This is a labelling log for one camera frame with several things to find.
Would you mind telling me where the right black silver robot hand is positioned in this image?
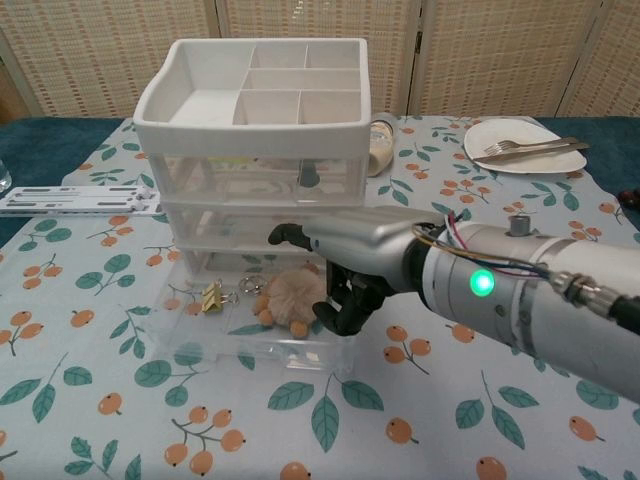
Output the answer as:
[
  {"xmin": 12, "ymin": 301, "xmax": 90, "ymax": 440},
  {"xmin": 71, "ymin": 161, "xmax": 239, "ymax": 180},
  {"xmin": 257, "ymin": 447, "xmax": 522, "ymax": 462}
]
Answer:
[{"xmin": 267, "ymin": 205, "xmax": 446, "ymax": 337}]

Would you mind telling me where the beige plush toy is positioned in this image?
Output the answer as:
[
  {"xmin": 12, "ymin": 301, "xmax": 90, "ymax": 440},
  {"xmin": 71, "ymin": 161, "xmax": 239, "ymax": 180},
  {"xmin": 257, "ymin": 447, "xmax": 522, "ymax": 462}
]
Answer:
[{"xmin": 251, "ymin": 264, "xmax": 329, "ymax": 341}]

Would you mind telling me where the clear plastic drawer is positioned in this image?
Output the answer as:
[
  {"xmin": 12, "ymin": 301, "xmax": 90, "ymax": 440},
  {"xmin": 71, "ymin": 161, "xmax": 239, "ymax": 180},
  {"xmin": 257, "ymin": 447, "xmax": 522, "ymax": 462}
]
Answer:
[
  {"xmin": 149, "ymin": 252, "xmax": 364, "ymax": 386},
  {"xmin": 149, "ymin": 149, "xmax": 367, "ymax": 207},
  {"xmin": 162, "ymin": 199, "xmax": 361, "ymax": 251}
]

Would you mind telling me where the white drawer organizer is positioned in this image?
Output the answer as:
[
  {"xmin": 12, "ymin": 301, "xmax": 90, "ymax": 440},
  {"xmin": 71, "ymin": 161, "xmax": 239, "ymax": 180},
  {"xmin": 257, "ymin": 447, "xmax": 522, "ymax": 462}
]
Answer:
[{"xmin": 132, "ymin": 38, "xmax": 371, "ymax": 281}]

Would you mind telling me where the mayonnaise jar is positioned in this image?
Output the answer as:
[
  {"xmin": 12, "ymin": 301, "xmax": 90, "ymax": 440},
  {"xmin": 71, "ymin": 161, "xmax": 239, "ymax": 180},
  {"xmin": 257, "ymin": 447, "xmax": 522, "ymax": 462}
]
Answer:
[{"xmin": 368, "ymin": 113, "xmax": 397, "ymax": 177}]

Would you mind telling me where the silver fork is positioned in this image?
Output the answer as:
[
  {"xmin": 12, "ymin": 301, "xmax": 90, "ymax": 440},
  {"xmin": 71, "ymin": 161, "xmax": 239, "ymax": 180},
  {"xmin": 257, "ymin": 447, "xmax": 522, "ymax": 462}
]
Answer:
[{"xmin": 482, "ymin": 138, "xmax": 571, "ymax": 156}]

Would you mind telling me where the gold binder clip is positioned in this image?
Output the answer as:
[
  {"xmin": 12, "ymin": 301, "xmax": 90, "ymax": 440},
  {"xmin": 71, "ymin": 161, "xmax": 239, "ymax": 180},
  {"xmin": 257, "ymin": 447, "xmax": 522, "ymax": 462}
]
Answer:
[{"xmin": 199, "ymin": 281, "xmax": 240, "ymax": 316}]

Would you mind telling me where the white plate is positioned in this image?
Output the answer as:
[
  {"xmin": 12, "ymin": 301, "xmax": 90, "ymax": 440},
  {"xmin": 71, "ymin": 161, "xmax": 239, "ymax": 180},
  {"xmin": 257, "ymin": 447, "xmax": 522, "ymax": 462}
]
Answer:
[{"xmin": 463, "ymin": 118, "xmax": 587, "ymax": 175}]

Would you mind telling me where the floral print tablecloth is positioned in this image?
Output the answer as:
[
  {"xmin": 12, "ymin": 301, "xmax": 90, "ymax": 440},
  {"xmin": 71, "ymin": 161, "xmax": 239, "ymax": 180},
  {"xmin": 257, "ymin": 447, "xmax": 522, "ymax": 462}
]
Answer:
[{"xmin": 0, "ymin": 115, "xmax": 640, "ymax": 480}]

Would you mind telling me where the silver table knife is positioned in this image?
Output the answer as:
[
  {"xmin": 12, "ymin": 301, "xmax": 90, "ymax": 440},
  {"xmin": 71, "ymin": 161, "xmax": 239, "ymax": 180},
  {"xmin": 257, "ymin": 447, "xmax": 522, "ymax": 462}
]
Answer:
[{"xmin": 472, "ymin": 142, "xmax": 591, "ymax": 162}]

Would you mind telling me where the white folding stand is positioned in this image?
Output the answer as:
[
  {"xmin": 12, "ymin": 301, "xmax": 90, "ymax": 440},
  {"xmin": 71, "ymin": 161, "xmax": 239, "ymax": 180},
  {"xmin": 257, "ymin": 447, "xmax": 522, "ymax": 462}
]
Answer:
[{"xmin": 0, "ymin": 184, "xmax": 164, "ymax": 217}]

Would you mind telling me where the silver key ring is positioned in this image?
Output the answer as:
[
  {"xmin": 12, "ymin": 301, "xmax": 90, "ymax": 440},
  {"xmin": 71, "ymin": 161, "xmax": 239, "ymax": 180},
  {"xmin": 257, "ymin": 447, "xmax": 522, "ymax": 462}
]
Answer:
[{"xmin": 237, "ymin": 273, "xmax": 266, "ymax": 296}]

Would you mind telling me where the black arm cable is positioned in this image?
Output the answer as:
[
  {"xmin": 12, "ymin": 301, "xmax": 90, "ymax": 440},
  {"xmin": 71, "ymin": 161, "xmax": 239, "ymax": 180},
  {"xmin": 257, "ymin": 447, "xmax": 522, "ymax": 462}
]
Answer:
[{"xmin": 542, "ymin": 267, "xmax": 640, "ymax": 334}]

